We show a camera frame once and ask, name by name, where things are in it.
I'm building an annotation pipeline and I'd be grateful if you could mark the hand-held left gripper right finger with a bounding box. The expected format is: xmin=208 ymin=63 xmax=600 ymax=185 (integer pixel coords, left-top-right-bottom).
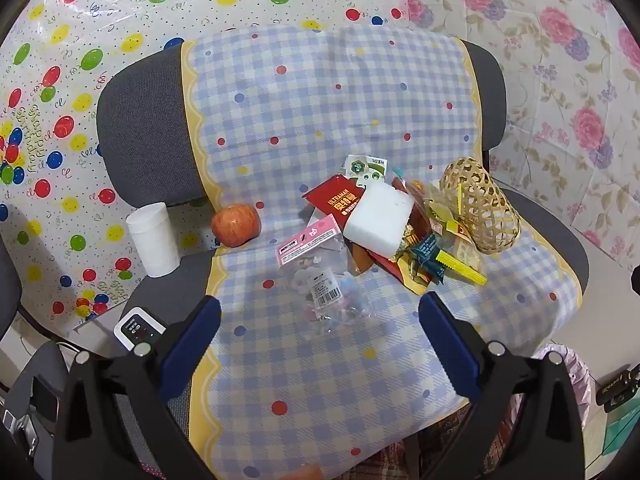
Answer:
xmin=419 ymin=291 xmax=586 ymax=480

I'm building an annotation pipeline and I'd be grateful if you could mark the floral print sheet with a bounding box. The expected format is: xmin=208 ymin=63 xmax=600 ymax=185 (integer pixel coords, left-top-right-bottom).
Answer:
xmin=402 ymin=0 xmax=640 ymax=281

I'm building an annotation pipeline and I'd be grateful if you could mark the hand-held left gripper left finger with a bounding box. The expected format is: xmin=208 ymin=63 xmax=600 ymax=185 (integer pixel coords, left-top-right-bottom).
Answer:
xmin=52 ymin=295 xmax=223 ymax=480

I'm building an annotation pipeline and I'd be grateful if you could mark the red apple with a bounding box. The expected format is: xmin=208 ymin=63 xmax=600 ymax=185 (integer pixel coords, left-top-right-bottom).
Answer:
xmin=211 ymin=203 xmax=262 ymax=248

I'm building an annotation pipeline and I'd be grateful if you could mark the brown leather piece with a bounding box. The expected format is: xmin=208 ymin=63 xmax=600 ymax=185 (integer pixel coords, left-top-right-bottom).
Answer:
xmin=350 ymin=240 xmax=376 ymax=277

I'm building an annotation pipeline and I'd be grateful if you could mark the white electronic device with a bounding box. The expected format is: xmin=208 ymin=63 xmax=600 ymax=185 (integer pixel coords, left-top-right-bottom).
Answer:
xmin=114 ymin=308 xmax=167 ymax=356

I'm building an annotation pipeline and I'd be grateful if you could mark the teal snack wrapper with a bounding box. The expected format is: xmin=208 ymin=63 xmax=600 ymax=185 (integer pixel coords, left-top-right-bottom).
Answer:
xmin=410 ymin=234 xmax=447 ymax=284

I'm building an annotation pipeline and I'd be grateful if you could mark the green white tag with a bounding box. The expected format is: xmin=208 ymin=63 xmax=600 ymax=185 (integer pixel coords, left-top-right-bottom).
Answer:
xmin=345 ymin=154 xmax=388 ymax=183

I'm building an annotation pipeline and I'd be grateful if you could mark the green box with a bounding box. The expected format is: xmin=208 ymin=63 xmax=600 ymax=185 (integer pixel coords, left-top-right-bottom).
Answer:
xmin=602 ymin=405 xmax=637 ymax=456

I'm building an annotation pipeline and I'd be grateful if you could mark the pink plastic bag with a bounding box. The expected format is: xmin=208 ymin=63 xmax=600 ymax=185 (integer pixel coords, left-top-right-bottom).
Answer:
xmin=540 ymin=344 xmax=594 ymax=411

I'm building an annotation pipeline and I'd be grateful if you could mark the clear plastic packet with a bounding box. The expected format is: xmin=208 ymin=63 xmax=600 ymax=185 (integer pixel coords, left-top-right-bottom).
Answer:
xmin=294 ymin=259 xmax=375 ymax=335

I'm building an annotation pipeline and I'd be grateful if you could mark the woven bamboo basket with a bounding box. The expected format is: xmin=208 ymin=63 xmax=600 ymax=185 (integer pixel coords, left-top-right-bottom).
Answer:
xmin=439 ymin=157 xmax=522 ymax=255

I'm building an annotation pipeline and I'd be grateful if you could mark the person's plaid clothing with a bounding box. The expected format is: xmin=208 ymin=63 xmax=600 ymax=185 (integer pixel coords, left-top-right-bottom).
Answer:
xmin=370 ymin=405 xmax=506 ymax=480

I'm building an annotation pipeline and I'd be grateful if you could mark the red packet gold lettering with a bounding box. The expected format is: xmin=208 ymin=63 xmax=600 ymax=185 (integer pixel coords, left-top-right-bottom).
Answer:
xmin=302 ymin=175 xmax=431 ymax=293

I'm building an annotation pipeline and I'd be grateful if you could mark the yellow serrated strip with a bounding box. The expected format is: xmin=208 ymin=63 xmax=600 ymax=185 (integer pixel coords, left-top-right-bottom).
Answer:
xmin=435 ymin=250 xmax=488 ymax=287

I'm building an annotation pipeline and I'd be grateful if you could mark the grey office chair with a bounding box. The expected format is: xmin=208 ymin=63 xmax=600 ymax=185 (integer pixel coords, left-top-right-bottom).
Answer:
xmin=97 ymin=35 xmax=590 ymax=480

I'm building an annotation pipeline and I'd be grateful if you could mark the white paper roll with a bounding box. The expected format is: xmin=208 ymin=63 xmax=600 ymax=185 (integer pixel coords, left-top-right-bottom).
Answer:
xmin=126 ymin=202 xmax=182 ymax=279

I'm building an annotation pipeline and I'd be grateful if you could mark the white foam block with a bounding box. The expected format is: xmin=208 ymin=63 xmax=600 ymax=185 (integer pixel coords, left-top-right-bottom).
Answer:
xmin=342 ymin=181 xmax=416 ymax=256

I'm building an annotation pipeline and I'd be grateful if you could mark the pink header packet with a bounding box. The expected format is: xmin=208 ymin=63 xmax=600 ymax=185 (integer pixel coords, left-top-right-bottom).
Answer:
xmin=276 ymin=214 xmax=346 ymax=267

